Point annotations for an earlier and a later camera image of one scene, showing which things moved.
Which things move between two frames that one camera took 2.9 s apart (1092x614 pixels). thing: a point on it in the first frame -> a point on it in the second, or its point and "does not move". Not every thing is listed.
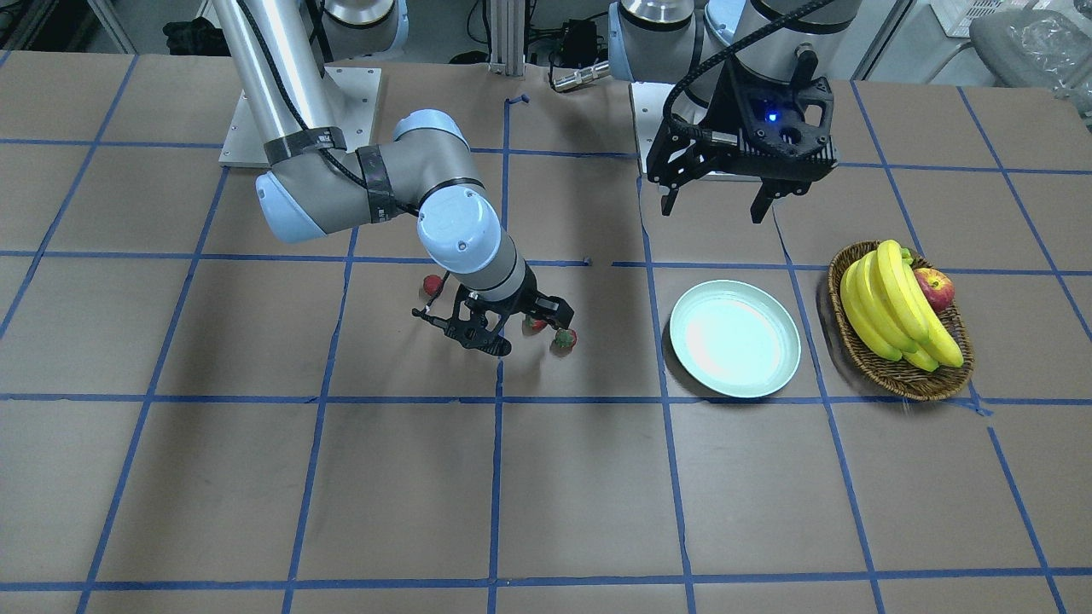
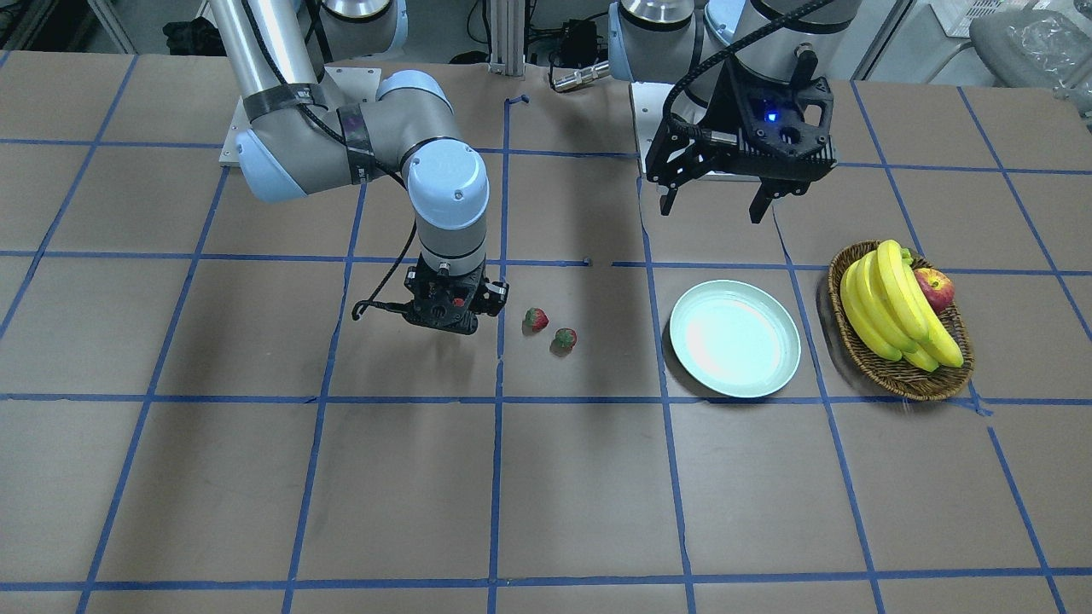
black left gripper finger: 773,188 does not move
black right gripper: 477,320 -> 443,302
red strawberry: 565,338 does not move
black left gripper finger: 667,201 does not move
